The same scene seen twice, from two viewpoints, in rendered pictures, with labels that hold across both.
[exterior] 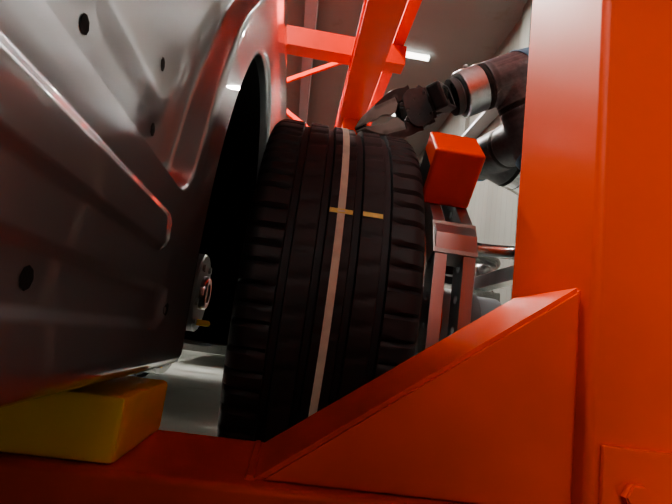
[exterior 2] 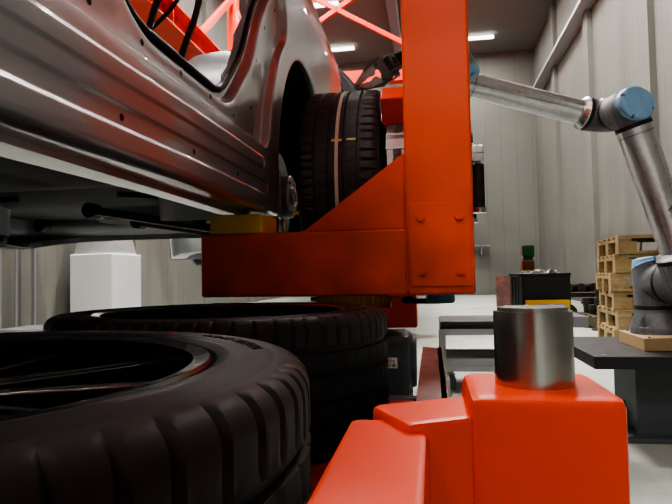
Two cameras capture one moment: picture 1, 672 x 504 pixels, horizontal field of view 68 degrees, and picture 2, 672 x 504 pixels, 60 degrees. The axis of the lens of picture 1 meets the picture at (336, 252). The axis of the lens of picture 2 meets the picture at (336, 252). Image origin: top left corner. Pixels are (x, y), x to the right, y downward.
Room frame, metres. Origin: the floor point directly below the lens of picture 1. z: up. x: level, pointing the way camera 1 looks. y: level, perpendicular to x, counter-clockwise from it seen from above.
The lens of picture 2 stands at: (-1.00, -0.39, 0.57)
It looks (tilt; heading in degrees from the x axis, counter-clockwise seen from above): 2 degrees up; 14
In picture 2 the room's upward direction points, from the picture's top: 1 degrees counter-clockwise
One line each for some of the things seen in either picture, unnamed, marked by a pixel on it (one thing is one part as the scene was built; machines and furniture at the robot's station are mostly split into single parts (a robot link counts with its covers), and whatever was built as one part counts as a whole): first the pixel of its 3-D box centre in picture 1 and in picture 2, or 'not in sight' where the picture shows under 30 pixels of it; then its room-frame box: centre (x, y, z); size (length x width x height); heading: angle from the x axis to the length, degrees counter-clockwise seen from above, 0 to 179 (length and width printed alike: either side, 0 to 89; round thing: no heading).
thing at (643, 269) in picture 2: not in sight; (657, 280); (1.31, -1.00, 0.53); 0.17 x 0.15 x 0.18; 20
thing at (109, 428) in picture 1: (64, 406); (244, 226); (0.45, 0.22, 0.70); 0.14 x 0.14 x 0.05; 4
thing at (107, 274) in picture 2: not in sight; (106, 275); (5.07, 3.88, 0.63); 0.64 x 0.57 x 1.26; 4
